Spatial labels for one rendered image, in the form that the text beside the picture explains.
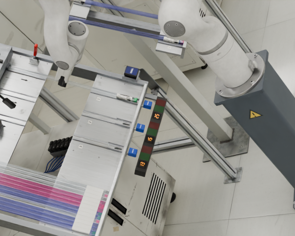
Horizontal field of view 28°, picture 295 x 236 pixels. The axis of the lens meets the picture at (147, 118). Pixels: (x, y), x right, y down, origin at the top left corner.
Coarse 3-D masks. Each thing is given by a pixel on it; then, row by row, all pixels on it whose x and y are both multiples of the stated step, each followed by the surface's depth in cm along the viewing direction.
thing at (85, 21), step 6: (72, 18) 231; (78, 18) 231; (90, 24) 231; (96, 24) 230; (102, 24) 230; (108, 24) 231; (120, 30) 230; (126, 30) 230; (132, 30) 230; (144, 36) 230; (150, 36) 229; (156, 36) 229; (162, 36) 230; (180, 42) 229
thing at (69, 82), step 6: (12, 66) 226; (24, 72) 226; (30, 72) 225; (36, 72) 225; (48, 78) 225; (54, 78) 225; (72, 84) 224; (78, 84) 224; (84, 84) 224; (96, 90) 223; (102, 90) 224; (114, 96) 224
